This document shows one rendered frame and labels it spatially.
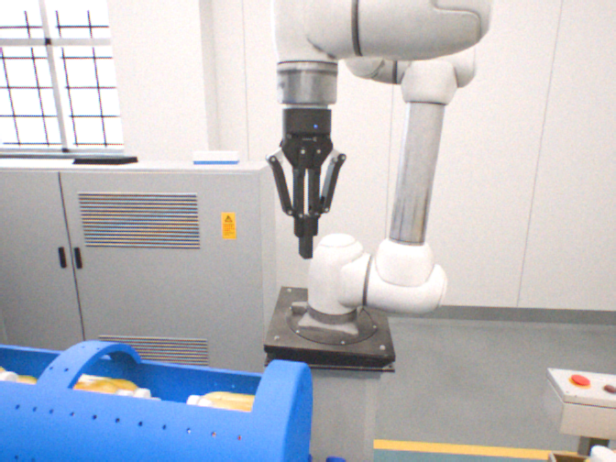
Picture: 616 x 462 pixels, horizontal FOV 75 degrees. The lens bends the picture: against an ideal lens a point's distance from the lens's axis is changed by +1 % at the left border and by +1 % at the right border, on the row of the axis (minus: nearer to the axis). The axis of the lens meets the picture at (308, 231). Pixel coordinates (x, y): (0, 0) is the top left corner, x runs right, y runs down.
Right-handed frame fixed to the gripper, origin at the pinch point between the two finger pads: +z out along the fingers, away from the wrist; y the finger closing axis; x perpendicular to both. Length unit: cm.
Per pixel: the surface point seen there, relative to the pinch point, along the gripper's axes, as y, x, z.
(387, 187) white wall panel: -150, -226, 37
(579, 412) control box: -60, 10, 43
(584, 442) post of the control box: -66, 9, 54
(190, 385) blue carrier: 19, -24, 41
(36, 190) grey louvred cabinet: 86, -192, 22
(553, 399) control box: -59, 5, 43
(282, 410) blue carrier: 6.2, 7.0, 26.8
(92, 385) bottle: 38, -18, 32
